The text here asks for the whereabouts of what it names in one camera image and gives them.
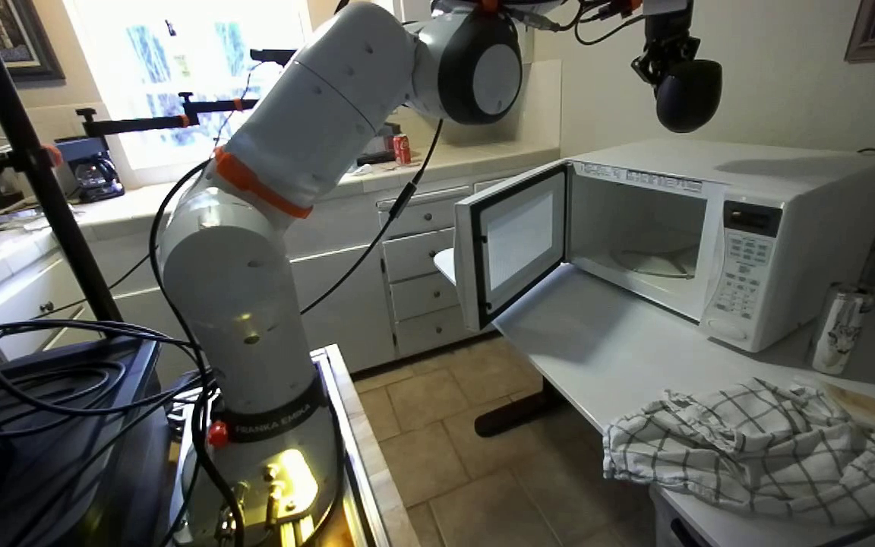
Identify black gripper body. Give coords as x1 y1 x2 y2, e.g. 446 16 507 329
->
641 9 703 65

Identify black mug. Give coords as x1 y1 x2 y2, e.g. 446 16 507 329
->
653 57 726 135

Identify white checkered towel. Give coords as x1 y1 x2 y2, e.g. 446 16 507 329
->
600 373 875 530

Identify glass microwave turntable plate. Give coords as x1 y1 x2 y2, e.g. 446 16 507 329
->
600 244 703 284

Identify white microwave door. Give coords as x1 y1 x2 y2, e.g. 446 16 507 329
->
450 160 574 331

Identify white microwave oven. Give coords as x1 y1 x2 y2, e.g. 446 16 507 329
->
555 135 875 358

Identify red can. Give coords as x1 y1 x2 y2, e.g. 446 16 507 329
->
391 130 416 169

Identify white cabinet drawer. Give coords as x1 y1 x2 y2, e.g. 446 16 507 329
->
380 193 462 240
382 227 458 284
387 269 462 324
391 305 469 358

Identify white plastic dispenser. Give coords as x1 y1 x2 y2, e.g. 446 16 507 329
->
808 283 872 378

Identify black table foot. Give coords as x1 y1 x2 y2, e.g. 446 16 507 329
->
471 387 569 441

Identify white base cabinets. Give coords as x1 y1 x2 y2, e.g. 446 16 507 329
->
0 140 565 379

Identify bright window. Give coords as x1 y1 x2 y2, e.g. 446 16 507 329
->
58 0 315 192

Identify metal robot mounting table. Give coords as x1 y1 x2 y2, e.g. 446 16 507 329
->
166 341 422 547

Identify black blue coffee maker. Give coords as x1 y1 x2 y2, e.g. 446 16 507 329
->
53 132 129 206

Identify black tripod stand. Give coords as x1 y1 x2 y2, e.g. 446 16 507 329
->
0 0 125 329

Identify dark framed picture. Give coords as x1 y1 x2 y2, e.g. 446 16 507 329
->
0 0 68 86

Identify black equipment case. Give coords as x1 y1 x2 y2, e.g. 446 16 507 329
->
0 331 175 547

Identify black hanging arm cable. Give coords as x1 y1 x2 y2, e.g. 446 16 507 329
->
297 117 446 319

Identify black looped base cable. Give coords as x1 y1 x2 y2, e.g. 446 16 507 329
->
145 155 219 406

